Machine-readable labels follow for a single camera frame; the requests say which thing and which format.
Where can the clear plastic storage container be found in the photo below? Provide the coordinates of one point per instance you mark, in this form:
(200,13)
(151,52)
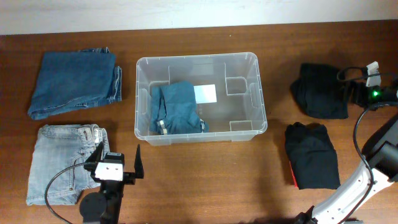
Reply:
(239,113)

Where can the black garment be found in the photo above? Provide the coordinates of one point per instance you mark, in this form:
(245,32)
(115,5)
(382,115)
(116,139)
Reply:
(318,92)
(312,157)

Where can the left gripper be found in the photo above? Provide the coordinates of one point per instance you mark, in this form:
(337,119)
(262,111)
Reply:
(129,179)

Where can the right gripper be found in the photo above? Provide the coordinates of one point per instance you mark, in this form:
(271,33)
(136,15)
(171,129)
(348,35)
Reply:
(365,87)

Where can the white label in container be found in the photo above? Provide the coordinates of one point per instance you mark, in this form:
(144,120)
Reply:
(205,94)

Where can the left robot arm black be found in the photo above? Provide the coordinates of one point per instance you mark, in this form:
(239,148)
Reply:
(103,206)

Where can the light blue folded jeans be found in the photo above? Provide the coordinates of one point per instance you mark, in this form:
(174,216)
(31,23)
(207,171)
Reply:
(58,147)

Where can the small blue denim shorts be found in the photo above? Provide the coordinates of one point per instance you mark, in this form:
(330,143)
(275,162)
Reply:
(173,110)

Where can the red item under garment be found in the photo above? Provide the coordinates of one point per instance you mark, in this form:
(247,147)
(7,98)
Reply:
(293,176)

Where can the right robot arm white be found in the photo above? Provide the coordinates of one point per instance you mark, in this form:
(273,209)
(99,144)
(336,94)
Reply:
(378,167)

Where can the dark blue folded jeans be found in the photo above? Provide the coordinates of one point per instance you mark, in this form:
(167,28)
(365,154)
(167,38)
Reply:
(70,81)

